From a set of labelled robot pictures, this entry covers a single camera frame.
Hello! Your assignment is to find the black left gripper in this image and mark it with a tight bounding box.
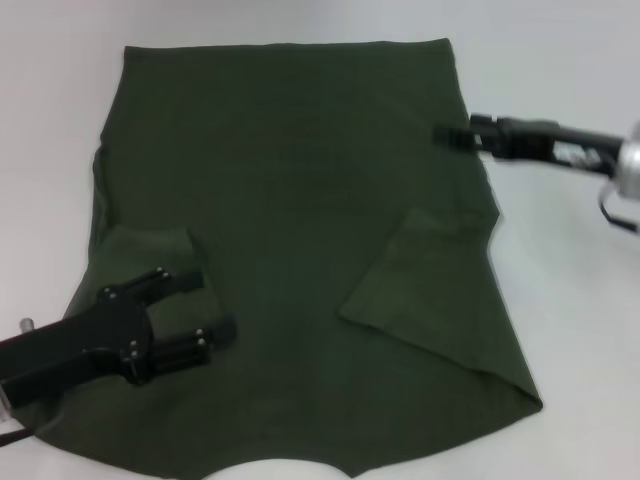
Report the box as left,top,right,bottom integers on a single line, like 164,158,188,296
0,267,239,409

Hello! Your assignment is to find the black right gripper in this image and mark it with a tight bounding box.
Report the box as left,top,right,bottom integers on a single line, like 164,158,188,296
432,113,627,177

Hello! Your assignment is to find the dark green t-shirt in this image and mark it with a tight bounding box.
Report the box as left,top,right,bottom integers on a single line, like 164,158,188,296
29,37,545,480

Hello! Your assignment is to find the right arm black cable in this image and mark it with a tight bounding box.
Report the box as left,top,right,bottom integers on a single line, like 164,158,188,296
597,182,640,232

